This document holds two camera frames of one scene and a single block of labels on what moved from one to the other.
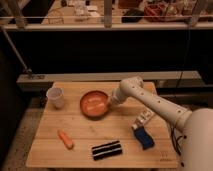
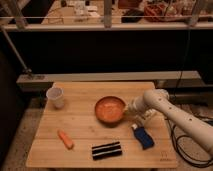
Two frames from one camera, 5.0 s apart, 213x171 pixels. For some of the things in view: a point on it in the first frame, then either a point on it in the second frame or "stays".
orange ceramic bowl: (94, 104) to (109, 111)
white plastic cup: (56, 95) stays
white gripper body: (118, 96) to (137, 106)
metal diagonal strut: (27, 70) stays
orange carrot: (67, 142) stays
